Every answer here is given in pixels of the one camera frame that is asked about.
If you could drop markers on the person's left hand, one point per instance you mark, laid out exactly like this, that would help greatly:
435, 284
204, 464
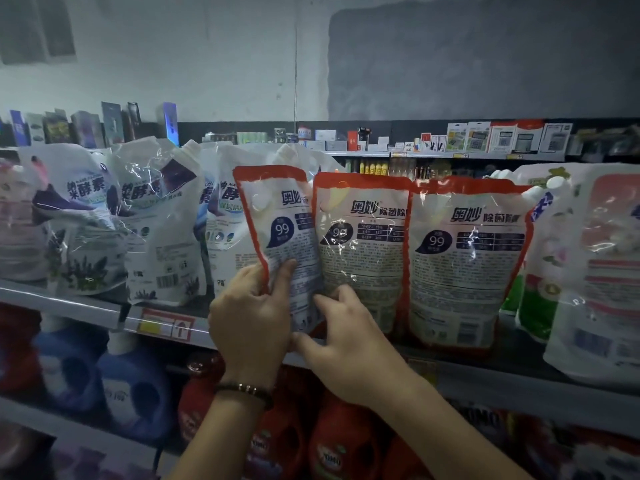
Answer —
250, 330

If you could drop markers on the row of small bottles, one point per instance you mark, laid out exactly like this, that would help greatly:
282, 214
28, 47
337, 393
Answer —
372, 168

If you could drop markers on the red-framed price tag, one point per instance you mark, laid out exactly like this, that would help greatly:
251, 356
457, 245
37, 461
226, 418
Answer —
165, 325

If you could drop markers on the row of red detergent bottles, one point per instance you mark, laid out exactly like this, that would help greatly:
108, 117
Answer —
330, 445

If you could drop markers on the dark background shelf unit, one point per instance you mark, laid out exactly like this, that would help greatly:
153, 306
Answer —
215, 128

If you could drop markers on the row of small toiletry boxes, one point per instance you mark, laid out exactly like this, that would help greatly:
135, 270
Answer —
500, 137

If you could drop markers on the person's right forearm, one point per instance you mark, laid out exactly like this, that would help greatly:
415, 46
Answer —
440, 440

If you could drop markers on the rose green detergent pouches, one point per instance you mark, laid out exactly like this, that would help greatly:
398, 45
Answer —
535, 305

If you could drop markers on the row of boxed goods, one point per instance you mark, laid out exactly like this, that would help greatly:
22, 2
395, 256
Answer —
112, 123

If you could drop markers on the person's right hand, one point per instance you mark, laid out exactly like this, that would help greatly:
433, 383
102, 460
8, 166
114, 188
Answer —
350, 355

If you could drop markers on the grey metal shelf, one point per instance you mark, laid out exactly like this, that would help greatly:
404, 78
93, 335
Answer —
580, 400

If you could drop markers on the white lavender detergent pouches group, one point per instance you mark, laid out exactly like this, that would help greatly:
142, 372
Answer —
160, 215

